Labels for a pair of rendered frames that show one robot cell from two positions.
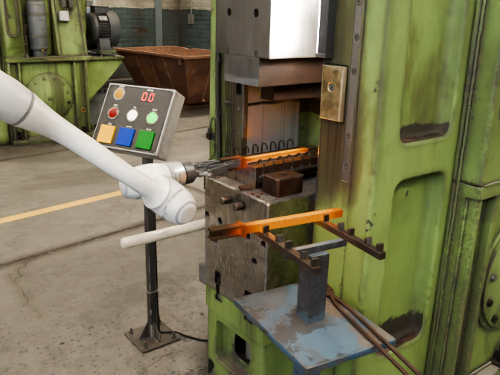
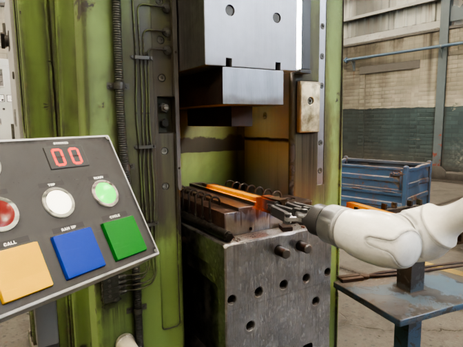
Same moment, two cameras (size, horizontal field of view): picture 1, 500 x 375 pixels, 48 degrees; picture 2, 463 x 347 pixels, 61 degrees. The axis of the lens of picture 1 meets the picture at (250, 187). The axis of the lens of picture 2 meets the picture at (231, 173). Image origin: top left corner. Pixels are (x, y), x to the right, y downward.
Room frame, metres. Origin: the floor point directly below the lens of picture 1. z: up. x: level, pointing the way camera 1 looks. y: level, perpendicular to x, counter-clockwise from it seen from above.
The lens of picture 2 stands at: (1.88, 1.13, 1.23)
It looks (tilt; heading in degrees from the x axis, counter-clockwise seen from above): 8 degrees down; 276
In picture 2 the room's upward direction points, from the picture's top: 1 degrees counter-clockwise
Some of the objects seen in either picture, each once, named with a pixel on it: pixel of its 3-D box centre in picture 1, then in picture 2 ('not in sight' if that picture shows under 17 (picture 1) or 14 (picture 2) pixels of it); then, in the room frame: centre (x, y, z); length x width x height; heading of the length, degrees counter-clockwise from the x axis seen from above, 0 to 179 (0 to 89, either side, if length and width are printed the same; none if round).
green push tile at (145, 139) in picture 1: (145, 140); (123, 237); (2.17, 0.42, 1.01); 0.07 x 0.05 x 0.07; 63
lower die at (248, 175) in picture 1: (283, 162); (218, 204); (2.07, -0.12, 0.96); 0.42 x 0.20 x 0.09; 128
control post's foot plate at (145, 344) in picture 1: (152, 328); not in sight; (2.33, 0.45, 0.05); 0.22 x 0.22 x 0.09; 38
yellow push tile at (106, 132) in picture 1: (106, 134); (19, 271); (2.26, 0.60, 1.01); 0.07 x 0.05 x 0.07; 63
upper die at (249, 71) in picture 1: (286, 67); (215, 91); (2.07, -0.12, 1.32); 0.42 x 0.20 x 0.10; 128
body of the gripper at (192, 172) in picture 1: (193, 171); (313, 217); (1.79, 0.19, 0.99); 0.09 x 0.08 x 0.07; 128
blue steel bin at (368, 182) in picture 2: not in sight; (371, 188); (0.68, -3.93, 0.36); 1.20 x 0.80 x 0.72; 141
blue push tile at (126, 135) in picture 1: (126, 137); (78, 253); (2.22, 0.51, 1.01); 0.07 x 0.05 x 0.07; 63
